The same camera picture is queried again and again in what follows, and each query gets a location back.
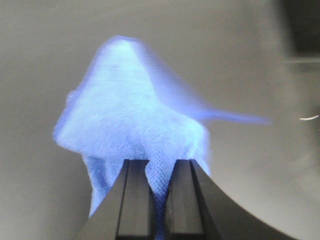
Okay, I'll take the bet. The blue microfiber cloth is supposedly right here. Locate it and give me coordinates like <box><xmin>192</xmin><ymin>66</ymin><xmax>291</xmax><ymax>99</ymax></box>
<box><xmin>52</xmin><ymin>35</ymin><xmax>271</xmax><ymax>240</ymax></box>

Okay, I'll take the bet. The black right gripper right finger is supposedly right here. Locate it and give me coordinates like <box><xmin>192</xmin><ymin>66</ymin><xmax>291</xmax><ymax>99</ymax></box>
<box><xmin>163</xmin><ymin>158</ymin><xmax>266</xmax><ymax>240</ymax></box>

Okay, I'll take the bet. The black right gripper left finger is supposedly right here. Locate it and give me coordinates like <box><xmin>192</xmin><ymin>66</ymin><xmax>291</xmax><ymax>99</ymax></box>
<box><xmin>82</xmin><ymin>160</ymin><xmax>155</xmax><ymax>240</ymax></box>

